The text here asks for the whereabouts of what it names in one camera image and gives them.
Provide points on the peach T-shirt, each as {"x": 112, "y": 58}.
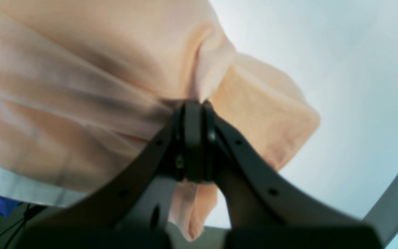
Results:
{"x": 86, "y": 84}

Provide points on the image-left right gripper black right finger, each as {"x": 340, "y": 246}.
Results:
{"x": 266, "y": 211}

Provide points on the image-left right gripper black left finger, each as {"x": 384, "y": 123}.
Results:
{"x": 131, "y": 211}

